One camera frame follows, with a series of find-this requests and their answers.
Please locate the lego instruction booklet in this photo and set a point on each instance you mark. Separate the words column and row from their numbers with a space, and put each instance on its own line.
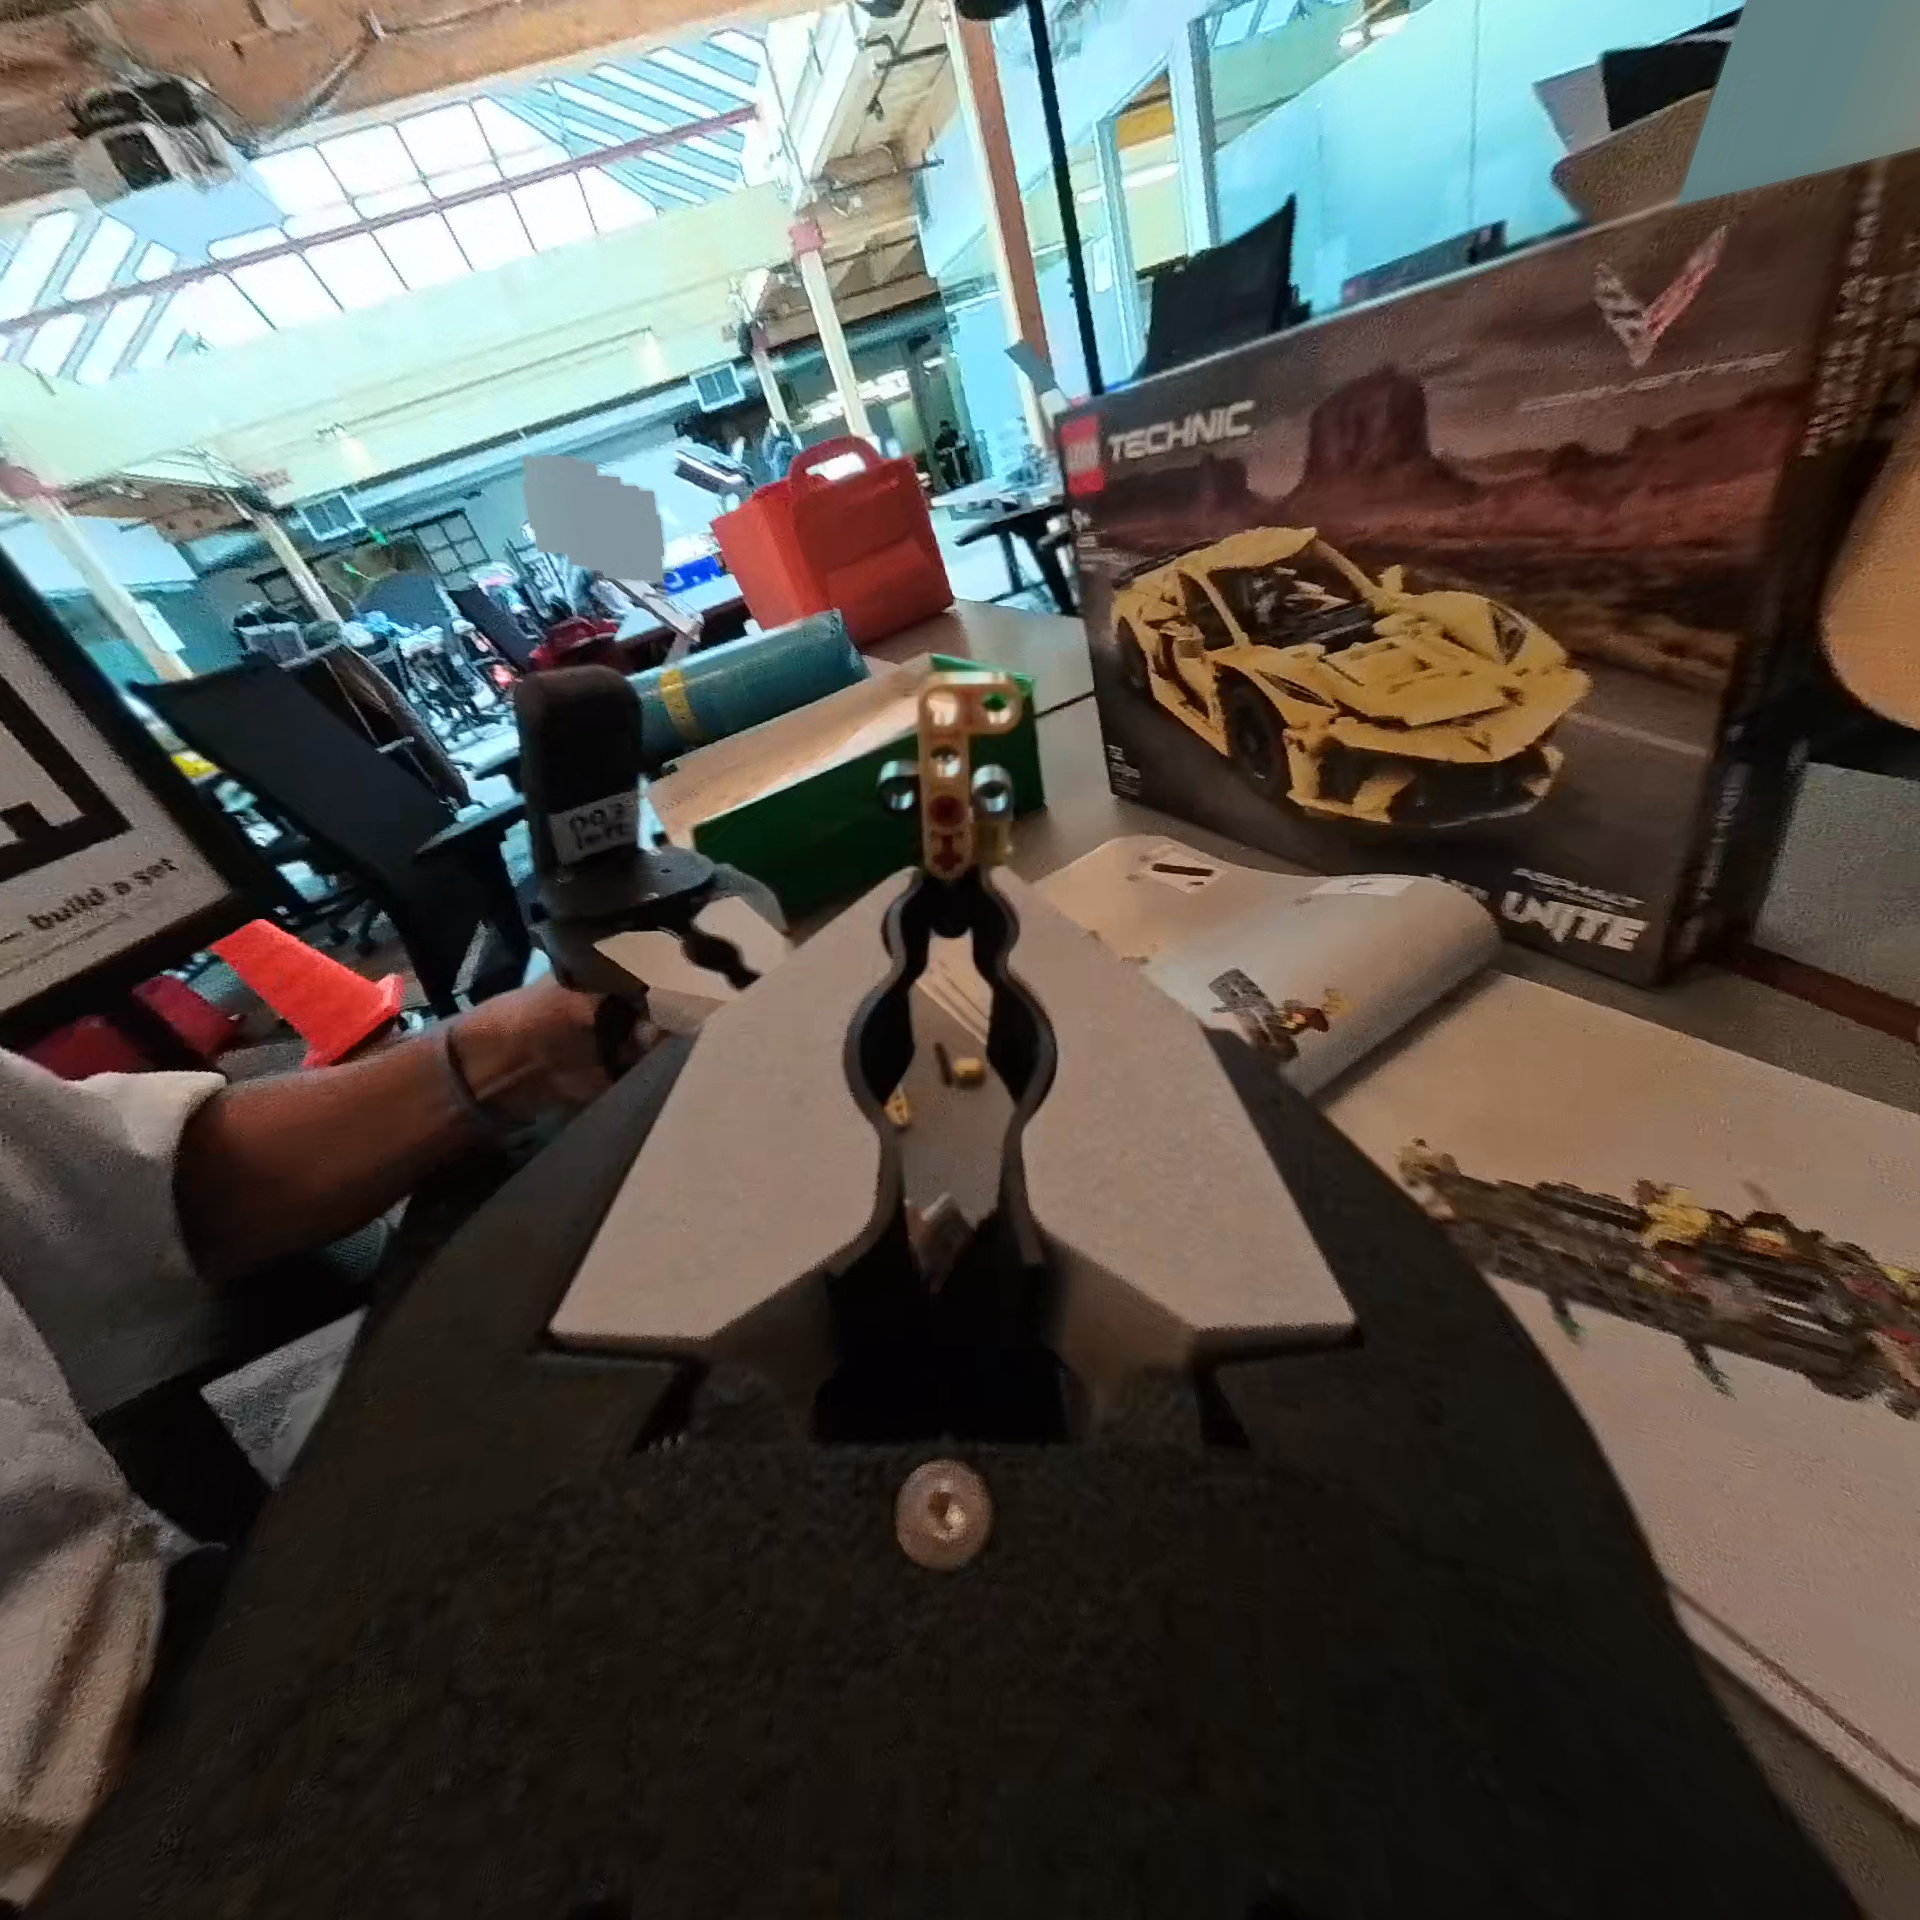
column 1575, row 1172

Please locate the teal rolled mat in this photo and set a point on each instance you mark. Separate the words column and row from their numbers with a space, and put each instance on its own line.
column 751, row 683

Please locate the orange red wedge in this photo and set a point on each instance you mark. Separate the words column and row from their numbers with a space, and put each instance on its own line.
column 308, row 991

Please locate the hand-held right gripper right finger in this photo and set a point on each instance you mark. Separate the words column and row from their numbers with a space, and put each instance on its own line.
column 1184, row 1184

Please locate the yellow black lego subassembly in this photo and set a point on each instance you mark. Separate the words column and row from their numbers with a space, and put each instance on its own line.
column 954, row 780

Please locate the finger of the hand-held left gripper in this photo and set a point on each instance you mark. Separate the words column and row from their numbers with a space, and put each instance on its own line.
column 681, row 960

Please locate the black framed marker sign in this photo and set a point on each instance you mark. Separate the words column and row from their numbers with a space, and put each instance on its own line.
column 89, row 840

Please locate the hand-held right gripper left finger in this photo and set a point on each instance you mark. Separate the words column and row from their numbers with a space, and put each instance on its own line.
column 720, row 1184

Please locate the white papers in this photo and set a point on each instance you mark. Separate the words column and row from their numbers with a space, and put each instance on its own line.
column 781, row 764

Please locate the person's left hand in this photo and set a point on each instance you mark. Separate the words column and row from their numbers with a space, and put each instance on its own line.
column 548, row 1050

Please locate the green plastic bin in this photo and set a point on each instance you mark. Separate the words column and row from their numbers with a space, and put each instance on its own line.
column 839, row 819

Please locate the person's left forearm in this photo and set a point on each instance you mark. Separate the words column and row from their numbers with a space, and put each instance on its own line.
column 316, row 1141

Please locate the red carry case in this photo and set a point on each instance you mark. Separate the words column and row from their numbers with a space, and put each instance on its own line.
column 839, row 548

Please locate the black table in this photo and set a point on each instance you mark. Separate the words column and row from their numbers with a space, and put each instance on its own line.
column 1036, row 533

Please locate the ceiling mounted device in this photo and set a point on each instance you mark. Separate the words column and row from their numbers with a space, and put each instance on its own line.
column 142, row 135

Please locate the red plastic part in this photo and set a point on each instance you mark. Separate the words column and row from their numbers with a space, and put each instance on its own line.
column 135, row 1027

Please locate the lego set box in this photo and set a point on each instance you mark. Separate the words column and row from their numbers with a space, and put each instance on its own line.
column 1470, row 599

